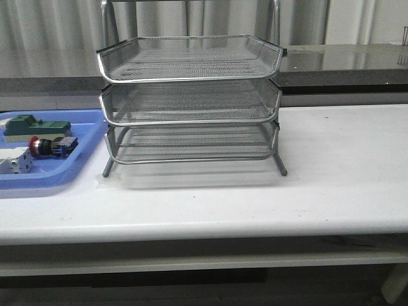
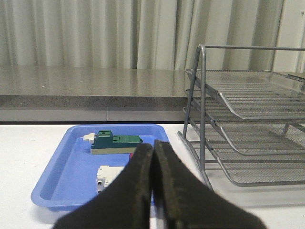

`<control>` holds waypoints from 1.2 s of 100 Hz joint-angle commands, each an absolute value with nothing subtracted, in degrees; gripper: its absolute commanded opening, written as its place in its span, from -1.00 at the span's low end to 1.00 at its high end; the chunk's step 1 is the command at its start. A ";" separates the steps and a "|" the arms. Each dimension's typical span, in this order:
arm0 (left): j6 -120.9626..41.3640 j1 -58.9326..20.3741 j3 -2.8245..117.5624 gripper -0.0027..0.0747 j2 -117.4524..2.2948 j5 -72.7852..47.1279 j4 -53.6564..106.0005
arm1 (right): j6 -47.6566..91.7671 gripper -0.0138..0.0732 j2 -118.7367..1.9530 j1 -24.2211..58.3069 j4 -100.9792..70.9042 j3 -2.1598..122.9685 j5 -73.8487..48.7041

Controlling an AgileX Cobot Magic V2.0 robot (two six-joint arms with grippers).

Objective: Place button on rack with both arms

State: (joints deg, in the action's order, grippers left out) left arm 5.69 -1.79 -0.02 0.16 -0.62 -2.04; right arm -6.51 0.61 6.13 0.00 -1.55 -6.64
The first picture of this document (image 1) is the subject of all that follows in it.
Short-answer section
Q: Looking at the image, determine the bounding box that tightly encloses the white circuit breaker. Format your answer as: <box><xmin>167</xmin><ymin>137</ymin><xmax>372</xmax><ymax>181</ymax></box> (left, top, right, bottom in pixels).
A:
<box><xmin>1</xmin><ymin>147</ymin><xmax>33</xmax><ymax>174</ymax></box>

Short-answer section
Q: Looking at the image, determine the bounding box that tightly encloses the silver metal rack frame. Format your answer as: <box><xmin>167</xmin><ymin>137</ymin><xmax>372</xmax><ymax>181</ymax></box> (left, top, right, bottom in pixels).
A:
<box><xmin>103</xmin><ymin>1</ymin><xmax>287</xmax><ymax>177</ymax></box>

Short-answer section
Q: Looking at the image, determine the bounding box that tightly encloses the grey stone counter shelf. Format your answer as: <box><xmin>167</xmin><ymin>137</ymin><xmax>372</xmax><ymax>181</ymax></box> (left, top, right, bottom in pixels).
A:
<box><xmin>1</xmin><ymin>44</ymin><xmax>407</xmax><ymax>94</ymax></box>

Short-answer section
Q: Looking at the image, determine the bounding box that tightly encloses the blue plastic tray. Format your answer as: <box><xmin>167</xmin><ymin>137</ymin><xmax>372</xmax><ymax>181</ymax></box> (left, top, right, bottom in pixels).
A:
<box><xmin>1</xmin><ymin>109</ymin><xmax>107</xmax><ymax>192</ymax></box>

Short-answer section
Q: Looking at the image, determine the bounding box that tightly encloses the green electrical switch block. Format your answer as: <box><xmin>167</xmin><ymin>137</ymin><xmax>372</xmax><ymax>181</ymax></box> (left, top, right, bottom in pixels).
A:
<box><xmin>4</xmin><ymin>114</ymin><xmax>71</xmax><ymax>143</ymax></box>

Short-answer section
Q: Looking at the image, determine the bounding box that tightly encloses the white table leg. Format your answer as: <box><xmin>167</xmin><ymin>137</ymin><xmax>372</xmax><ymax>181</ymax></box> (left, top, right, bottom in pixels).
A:
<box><xmin>381</xmin><ymin>263</ymin><xmax>408</xmax><ymax>304</ymax></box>

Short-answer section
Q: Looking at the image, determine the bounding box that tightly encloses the red emergency push button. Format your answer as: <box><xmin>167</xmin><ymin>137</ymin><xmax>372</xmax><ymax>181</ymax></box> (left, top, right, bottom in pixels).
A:
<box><xmin>28</xmin><ymin>136</ymin><xmax>78</xmax><ymax>159</ymax></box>

